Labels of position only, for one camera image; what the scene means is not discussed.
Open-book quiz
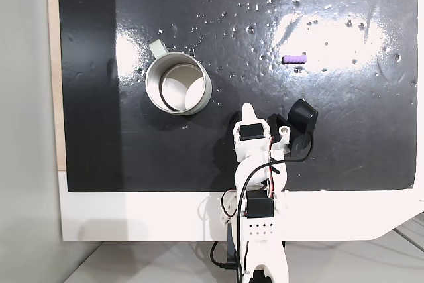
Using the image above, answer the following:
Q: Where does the purple pen grip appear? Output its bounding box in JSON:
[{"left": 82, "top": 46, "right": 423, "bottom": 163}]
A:
[{"left": 282, "top": 54, "right": 307, "bottom": 65}]

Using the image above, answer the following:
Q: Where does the black glossy table mat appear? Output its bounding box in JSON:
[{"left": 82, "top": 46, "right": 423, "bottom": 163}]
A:
[{"left": 58, "top": 0, "right": 419, "bottom": 194}]

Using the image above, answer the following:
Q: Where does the white table board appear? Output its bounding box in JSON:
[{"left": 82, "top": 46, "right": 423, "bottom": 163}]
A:
[{"left": 58, "top": 170, "right": 424, "bottom": 243}]

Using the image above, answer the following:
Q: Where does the light wooden edge strip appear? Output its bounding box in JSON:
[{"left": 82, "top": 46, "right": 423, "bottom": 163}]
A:
[{"left": 46, "top": 0, "right": 68, "bottom": 172}]

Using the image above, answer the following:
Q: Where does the red white gripper servo wire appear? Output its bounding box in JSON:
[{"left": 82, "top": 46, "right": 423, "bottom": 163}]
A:
[{"left": 266, "top": 139, "right": 279, "bottom": 199}]

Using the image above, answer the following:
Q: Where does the black oval camera box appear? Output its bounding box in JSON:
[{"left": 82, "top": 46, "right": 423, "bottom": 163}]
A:
[{"left": 266, "top": 99, "right": 319, "bottom": 158}]

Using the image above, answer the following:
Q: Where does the red white looped servo wire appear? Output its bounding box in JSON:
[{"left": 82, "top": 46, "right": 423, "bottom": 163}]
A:
[{"left": 220, "top": 189, "right": 238, "bottom": 218}]

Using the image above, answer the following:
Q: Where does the black power cable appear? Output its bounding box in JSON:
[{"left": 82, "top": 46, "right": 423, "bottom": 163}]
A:
[{"left": 210, "top": 239, "right": 240, "bottom": 272}]

